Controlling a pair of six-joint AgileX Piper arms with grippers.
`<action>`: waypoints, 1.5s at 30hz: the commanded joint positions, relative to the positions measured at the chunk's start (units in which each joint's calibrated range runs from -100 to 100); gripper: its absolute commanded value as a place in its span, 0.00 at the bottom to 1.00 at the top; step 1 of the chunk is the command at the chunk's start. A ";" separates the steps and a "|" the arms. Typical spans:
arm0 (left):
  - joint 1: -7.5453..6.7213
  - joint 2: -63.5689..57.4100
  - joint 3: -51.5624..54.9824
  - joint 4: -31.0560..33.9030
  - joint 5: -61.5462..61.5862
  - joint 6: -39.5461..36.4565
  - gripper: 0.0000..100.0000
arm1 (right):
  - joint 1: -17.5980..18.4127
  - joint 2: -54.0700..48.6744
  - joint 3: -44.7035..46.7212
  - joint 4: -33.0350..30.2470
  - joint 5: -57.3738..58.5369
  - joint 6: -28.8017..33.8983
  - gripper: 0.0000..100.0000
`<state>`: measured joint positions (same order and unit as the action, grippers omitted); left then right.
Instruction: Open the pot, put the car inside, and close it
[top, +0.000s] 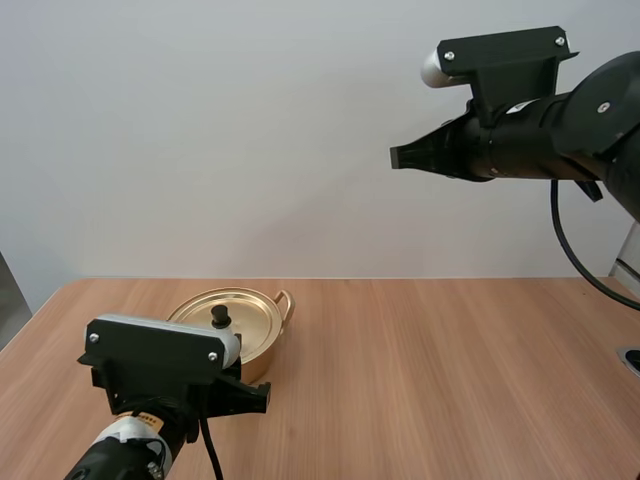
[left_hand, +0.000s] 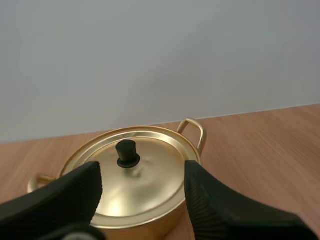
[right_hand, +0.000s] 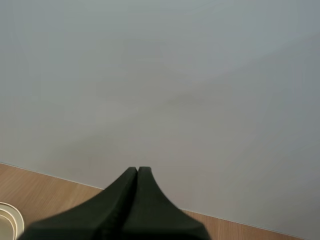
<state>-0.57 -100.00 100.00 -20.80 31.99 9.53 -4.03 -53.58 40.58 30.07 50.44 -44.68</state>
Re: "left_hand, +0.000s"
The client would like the gold pot with two handles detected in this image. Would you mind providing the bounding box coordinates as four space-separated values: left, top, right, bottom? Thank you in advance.
26 118 208 240

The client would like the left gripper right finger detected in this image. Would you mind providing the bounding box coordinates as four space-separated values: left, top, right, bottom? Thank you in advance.
184 160 320 240

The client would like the gold lid with black knob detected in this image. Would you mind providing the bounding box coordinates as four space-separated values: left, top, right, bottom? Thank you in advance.
57 125 201 229

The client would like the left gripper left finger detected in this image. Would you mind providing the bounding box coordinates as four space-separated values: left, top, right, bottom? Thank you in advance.
0 160 104 240

